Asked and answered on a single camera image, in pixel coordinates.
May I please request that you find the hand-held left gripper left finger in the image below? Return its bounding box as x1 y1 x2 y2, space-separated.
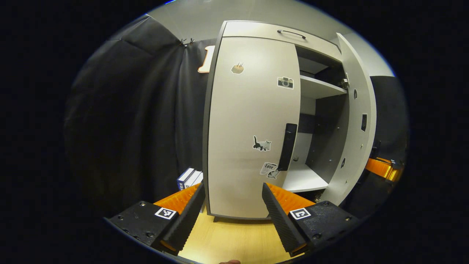
104 182 206 256

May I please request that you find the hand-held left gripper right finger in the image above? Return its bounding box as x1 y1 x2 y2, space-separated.
262 182 361 257

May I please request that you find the white cabinet door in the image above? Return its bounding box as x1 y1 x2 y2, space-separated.
207 36 302 220
319 33 377 206

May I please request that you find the white double-door shoe cabinet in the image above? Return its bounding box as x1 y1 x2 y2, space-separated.
203 20 348 222

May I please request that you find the black door handle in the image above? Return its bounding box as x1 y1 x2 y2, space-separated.
277 123 298 172

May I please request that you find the white cabinet shelf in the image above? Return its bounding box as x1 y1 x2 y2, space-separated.
300 75 347 99

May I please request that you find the white cabinet drawer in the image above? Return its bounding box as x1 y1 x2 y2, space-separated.
222 21 343 63

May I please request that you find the black drawer handle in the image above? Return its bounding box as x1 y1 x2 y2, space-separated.
277 30 307 39

